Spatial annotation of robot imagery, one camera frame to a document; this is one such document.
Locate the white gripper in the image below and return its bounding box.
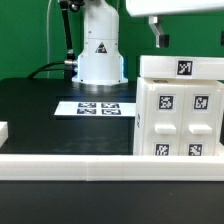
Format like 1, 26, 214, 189
126, 0, 224, 48

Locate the white cabinet top block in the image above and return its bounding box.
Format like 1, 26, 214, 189
140, 55, 224, 80

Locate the white cabinet door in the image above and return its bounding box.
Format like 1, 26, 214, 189
143, 84, 184, 156
179, 82, 222, 156

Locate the white cabinet body box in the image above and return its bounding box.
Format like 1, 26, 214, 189
133, 78, 224, 156

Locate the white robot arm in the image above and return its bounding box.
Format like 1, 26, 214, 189
73, 0, 224, 85

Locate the black camera stand pole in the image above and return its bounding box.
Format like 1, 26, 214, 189
59, 0, 80, 81

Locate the white marker base plate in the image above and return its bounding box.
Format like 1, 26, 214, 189
54, 101, 136, 117

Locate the white cable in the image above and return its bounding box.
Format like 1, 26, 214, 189
46, 0, 54, 79

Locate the black cable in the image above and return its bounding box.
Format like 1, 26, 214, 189
27, 61, 68, 80

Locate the white U-shaped fence frame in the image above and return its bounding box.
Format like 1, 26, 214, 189
0, 121, 224, 182

